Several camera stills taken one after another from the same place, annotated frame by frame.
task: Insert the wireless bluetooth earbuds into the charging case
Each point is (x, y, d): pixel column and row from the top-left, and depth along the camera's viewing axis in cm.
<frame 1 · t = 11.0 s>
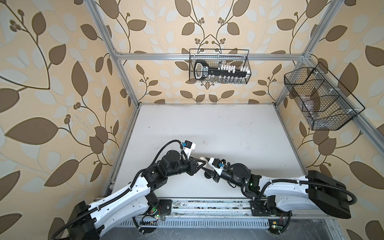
left hand: (205, 163, 70), fingers closed
right hand: (204, 163, 73), fingers open
cream earbud far: (205, 142, 101), on the table

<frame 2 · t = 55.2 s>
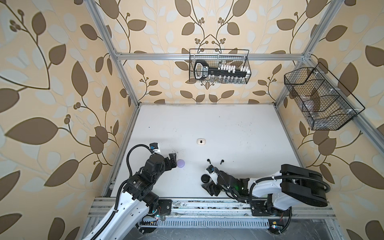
left hand: (170, 155, 77), fingers open
right hand: (206, 183, 82), fingers open
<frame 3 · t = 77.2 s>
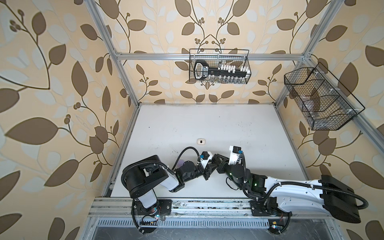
left hand: (219, 163, 78), fingers closed
right hand: (215, 157, 76), fingers closed
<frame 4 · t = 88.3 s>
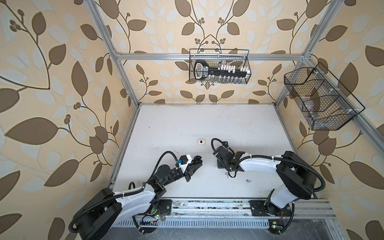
left hand: (200, 162, 73), fingers closed
right hand: (221, 162, 90), fingers closed
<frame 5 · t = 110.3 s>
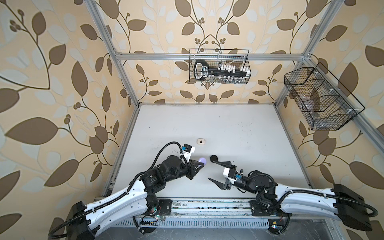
left hand: (204, 164, 70), fingers closed
right hand: (212, 170, 67), fingers open
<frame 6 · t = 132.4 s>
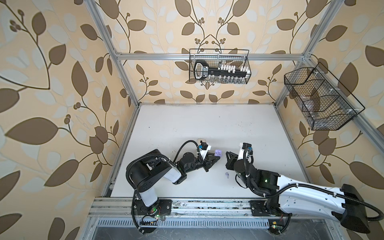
left hand: (220, 156, 79), fingers closed
right hand: (226, 155, 76), fingers closed
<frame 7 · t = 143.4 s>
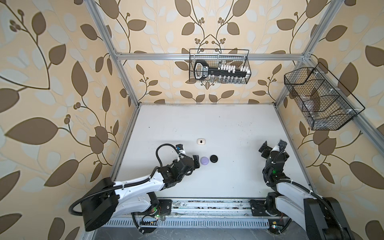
left hand: (195, 158, 83), fingers open
right hand: (275, 147, 85), fingers open
black round charging case: (213, 158, 93), on the table
